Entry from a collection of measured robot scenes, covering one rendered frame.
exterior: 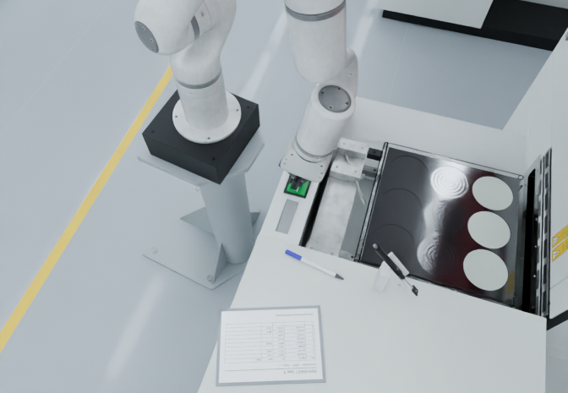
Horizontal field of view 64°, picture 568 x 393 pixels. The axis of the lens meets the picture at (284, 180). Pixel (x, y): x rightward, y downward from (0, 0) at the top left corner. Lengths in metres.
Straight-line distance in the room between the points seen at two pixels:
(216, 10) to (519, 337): 0.91
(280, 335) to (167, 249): 1.24
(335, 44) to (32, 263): 1.88
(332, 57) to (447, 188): 0.62
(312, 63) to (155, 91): 2.04
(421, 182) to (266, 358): 0.60
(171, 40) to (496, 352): 0.89
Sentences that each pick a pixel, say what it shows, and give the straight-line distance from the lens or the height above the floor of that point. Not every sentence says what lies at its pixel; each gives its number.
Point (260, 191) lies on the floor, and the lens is 2.23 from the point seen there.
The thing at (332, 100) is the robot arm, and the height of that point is 1.30.
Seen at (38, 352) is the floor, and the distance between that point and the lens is 2.19.
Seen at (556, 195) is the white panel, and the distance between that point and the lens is 1.22.
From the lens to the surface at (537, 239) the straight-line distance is 1.21.
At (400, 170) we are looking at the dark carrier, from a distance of 1.25.
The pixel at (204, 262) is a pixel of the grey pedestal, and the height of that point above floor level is 0.01.
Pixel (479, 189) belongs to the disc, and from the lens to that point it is 1.28.
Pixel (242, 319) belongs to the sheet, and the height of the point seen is 0.97.
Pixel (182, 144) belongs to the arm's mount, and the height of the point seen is 0.91.
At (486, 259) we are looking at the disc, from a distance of 1.19.
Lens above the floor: 1.91
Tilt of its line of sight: 58 degrees down
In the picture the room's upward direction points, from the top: 1 degrees counter-clockwise
